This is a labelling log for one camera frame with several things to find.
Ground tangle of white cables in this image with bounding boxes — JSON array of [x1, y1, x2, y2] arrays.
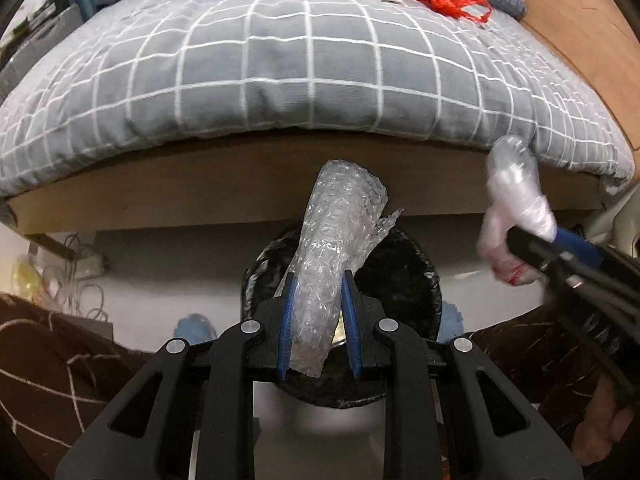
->
[[44, 232, 110, 322]]

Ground person's leg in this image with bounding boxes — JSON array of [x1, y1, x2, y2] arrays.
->
[[0, 292, 172, 467], [462, 305, 640, 413]]

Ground grey checked bed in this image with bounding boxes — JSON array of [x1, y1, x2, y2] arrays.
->
[[0, 0, 637, 237]]

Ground yellow plastic bag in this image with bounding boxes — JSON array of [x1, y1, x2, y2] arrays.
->
[[12, 255, 44, 302]]

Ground grey suitcase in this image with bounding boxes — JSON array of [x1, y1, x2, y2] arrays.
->
[[0, 2, 84, 102]]

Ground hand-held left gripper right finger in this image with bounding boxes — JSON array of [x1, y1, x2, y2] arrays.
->
[[342, 269, 583, 480]]

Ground clear bubble wrap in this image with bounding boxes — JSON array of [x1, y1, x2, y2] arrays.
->
[[288, 159, 405, 379]]

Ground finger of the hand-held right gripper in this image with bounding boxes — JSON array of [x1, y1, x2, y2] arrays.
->
[[506, 226, 577, 287], [552, 226, 607, 269]]

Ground red plastic bag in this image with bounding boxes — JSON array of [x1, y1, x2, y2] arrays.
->
[[413, 0, 494, 25]]

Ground person's right hand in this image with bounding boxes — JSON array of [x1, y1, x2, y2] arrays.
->
[[570, 374, 632, 467]]

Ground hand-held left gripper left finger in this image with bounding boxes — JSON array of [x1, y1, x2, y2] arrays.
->
[[55, 271, 301, 480]]

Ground clear plastic bag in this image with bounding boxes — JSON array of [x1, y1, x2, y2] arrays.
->
[[477, 135, 559, 286]]

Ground person's right leg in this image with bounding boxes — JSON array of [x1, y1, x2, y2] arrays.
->
[[462, 305, 640, 413]]

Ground person's left leg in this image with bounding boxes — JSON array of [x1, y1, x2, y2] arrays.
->
[[0, 292, 172, 467]]

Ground black trash bin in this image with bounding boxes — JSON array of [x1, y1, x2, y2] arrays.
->
[[241, 225, 444, 409]]

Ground white power strip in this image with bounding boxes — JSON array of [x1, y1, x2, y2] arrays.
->
[[70, 255, 107, 279]]

